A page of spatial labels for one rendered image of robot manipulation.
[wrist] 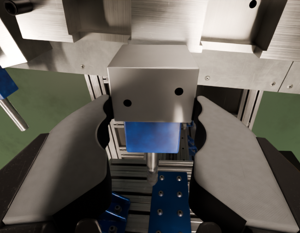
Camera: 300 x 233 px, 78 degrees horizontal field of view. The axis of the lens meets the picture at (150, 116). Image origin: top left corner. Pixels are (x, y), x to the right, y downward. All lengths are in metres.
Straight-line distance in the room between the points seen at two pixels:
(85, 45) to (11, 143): 1.78
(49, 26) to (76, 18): 0.03
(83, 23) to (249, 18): 0.15
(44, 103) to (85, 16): 1.34
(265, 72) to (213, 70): 0.07
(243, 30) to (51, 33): 0.17
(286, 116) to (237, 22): 1.30
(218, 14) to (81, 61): 0.19
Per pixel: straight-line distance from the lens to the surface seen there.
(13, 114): 0.32
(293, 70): 0.31
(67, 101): 1.42
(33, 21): 0.20
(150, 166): 0.18
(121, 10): 0.19
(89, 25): 0.20
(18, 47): 0.26
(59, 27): 0.18
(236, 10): 0.19
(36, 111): 1.60
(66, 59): 0.30
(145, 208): 0.47
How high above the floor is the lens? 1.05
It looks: 54 degrees down
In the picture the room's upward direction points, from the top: 170 degrees counter-clockwise
